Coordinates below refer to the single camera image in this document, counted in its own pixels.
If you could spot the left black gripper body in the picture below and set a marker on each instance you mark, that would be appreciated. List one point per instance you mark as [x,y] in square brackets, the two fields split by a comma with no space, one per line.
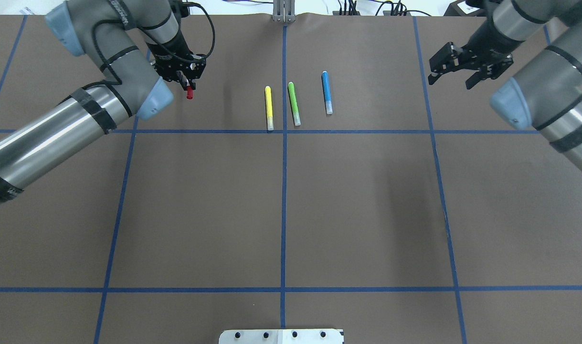
[172,51]

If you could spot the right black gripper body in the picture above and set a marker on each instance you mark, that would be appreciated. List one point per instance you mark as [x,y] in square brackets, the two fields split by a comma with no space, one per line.
[484,42]

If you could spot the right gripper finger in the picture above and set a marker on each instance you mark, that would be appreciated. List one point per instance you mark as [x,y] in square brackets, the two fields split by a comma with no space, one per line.
[446,59]
[472,81]

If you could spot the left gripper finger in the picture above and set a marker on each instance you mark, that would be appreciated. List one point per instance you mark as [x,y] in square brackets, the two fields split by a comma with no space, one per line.
[182,80]

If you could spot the blue marker pen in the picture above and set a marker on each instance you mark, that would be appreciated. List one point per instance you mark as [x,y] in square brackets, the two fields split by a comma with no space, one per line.
[327,93]

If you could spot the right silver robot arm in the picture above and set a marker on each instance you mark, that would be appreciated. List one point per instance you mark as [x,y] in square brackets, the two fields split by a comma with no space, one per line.
[544,94]

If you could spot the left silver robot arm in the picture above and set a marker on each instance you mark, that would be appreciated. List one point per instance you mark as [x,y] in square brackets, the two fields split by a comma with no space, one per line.
[138,46]

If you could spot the yellow marker pen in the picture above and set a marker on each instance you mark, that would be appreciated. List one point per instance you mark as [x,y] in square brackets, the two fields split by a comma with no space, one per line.
[269,108]

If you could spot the green marker pen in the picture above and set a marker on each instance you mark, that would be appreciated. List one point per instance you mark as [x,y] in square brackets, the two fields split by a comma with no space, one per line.
[294,103]

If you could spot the aluminium frame post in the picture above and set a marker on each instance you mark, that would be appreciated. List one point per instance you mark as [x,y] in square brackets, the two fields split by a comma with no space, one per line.
[284,11]

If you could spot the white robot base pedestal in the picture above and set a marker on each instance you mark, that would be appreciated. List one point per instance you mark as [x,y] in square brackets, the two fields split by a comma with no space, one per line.
[282,336]

